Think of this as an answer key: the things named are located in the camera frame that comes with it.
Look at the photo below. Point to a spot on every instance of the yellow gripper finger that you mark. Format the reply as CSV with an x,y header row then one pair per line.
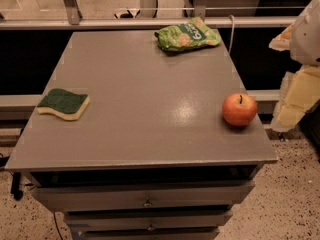
x,y
299,92
282,41

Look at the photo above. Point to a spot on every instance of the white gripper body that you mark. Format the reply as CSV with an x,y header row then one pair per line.
x,y
307,37

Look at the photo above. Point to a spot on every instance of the red yellow apple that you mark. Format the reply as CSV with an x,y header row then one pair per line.
x,y
239,109

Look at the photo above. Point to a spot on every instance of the green rice chip bag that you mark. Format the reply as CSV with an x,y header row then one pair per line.
x,y
194,34

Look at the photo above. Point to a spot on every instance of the grey drawer cabinet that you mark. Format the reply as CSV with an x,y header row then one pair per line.
x,y
149,202

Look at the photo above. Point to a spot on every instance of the green yellow sponge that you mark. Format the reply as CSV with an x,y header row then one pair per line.
x,y
63,104

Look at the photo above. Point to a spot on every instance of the metal railing frame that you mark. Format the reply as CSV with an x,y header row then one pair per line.
x,y
116,14

